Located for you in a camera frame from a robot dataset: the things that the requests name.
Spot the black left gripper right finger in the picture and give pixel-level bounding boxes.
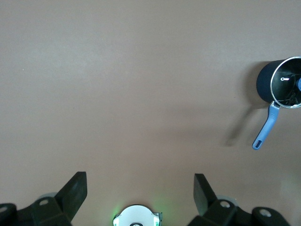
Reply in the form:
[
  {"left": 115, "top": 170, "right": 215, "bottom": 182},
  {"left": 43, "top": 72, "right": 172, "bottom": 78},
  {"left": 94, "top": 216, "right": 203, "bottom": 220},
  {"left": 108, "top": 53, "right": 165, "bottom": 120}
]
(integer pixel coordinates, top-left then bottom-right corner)
[{"left": 188, "top": 173, "right": 289, "bottom": 226}]

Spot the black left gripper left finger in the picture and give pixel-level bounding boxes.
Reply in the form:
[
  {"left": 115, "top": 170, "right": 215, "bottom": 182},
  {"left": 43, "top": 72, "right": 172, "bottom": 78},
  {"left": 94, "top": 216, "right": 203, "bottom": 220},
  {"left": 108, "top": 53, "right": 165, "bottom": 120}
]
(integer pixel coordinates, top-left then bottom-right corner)
[{"left": 0, "top": 171, "right": 88, "bottom": 226}]

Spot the brown table mat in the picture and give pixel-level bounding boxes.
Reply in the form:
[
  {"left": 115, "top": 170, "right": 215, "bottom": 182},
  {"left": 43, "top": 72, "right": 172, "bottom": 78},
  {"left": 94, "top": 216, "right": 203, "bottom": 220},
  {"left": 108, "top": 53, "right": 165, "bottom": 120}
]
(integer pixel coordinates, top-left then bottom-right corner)
[{"left": 0, "top": 0, "right": 301, "bottom": 226}]

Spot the black pot with blue handle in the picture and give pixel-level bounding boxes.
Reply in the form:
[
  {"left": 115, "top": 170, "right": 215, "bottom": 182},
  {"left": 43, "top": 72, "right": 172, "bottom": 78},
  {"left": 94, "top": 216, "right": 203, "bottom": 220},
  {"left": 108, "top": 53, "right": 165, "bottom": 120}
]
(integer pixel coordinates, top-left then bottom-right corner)
[{"left": 252, "top": 56, "right": 301, "bottom": 151}]

